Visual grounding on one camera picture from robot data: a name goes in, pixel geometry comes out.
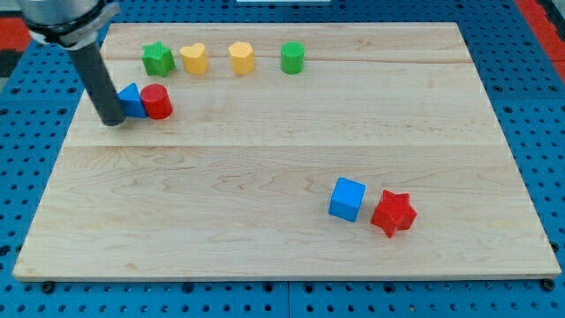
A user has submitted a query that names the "blue cube block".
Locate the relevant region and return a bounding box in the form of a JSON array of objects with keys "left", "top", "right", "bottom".
[{"left": 328, "top": 178, "right": 365, "bottom": 223}]

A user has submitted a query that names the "light wooden board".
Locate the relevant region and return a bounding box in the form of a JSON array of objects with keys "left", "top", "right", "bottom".
[{"left": 13, "top": 22, "right": 561, "bottom": 282}]

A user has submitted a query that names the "red star block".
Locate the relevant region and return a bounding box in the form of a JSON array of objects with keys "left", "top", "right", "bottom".
[{"left": 370, "top": 190, "right": 418, "bottom": 239}]

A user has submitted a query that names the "red cylinder block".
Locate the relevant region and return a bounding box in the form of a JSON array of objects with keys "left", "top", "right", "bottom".
[{"left": 140, "top": 84, "right": 173, "bottom": 120}]

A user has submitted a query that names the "blue triangle block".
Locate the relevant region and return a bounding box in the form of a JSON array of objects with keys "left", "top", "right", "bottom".
[{"left": 118, "top": 83, "right": 147, "bottom": 118}]

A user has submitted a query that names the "green star block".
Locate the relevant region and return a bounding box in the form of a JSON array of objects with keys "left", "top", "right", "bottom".
[{"left": 142, "top": 41, "right": 176, "bottom": 78}]

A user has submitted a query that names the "yellow heart block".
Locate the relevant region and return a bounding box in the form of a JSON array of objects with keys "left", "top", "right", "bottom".
[{"left": 179, "top": 42, "right": 208, "bottom": 75}]

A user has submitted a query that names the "green cylinder block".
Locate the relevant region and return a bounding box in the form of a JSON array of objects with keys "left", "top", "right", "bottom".
[{"left": 281, "top": 42, "right": 305, "bottom": 74}]

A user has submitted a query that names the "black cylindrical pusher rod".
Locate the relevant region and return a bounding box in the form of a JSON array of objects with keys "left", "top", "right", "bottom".
[{"left": 67, "top": 42, "right": 125, "bottom": 126}]

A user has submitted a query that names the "yellow hexagon block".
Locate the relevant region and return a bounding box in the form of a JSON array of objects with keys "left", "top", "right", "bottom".
[{"left": 228, "top": 42, "right": 255, "bottom": 75}]

